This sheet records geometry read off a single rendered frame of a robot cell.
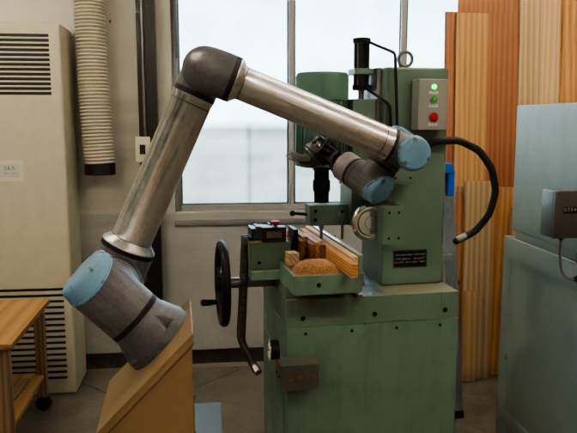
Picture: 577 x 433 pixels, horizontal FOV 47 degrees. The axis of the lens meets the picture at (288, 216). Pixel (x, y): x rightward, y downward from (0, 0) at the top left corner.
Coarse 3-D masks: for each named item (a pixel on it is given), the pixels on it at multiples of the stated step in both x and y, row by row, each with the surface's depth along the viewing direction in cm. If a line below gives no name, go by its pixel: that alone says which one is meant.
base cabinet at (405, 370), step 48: (288, 336) 207; (336, 336) 210; (384, 336) 214; (432, 336) 217; (336, 384) 212; (384, 384) 216; (432, 384) 219; (288, 432) 211; (336, 432) 215; (384, 432) 218; (432, 432) 222
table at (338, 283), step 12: (252, 276) 213; (264, 276) 214; (276, 276) 215; (288, 276) 201; (300, 276) 194; (312, 276) 195; (324, 276) 196; (336, 276) 197; (348, 276) 197; (360, 276) 198; (288, 288) 202; (300, 288) 195; (312, 288) 196; (324, 288) 196; (336, 288) 197; (348, 288) 198; (360, 288) 199
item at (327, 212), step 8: (312, 208) 222; (320, 208) 223; (328, 208) 223; (336, 208) 224; (344, 208) 224; (312, 216) 222; (320, 216) 223; (328, 216) 224; (336, 216) 224; (312, 224) 223; (320, 224) 223; (328, 224) 224; (336, 224) 225; (344, 224) 225
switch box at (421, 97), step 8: (416, 80) 211; (424, 80) 210; (432, 80) 210; (440, 80) 211; (416, 88) 211; (424, 88) 210; (440, 88) 211; (416, 96) 211; (424, 96) 210; (440, 96) 211; (416, 104) 211; (424, 104) 211; (432, 104) 211; (440, 104) 212; (416, 112) 212; (424, 112) 211; (432, 112) 211; (440, 112) 212; (416, 120) 212; (424, 120) 211; (440, 120) 212; (416, 128) 212; (424, 128) 212; (432, 128) 212; (440, 128) 213
